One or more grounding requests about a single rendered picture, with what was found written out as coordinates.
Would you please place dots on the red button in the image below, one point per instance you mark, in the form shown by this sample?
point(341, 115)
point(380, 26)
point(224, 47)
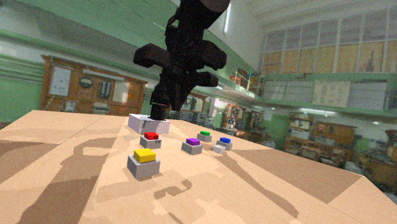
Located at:
point(150, 140)

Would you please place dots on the green button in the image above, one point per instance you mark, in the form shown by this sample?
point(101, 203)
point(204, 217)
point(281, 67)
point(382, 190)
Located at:
point(204, 136)

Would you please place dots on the purple button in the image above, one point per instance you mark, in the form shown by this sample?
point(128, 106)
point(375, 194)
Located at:
point(192, 146)

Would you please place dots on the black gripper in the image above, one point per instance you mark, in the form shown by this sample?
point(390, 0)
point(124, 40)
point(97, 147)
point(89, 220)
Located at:
point(178, 82)

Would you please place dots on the yellow button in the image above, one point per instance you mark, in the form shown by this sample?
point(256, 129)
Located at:
point(143, 163)

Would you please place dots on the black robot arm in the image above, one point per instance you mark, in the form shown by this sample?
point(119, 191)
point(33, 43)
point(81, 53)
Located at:
point(193, 16)

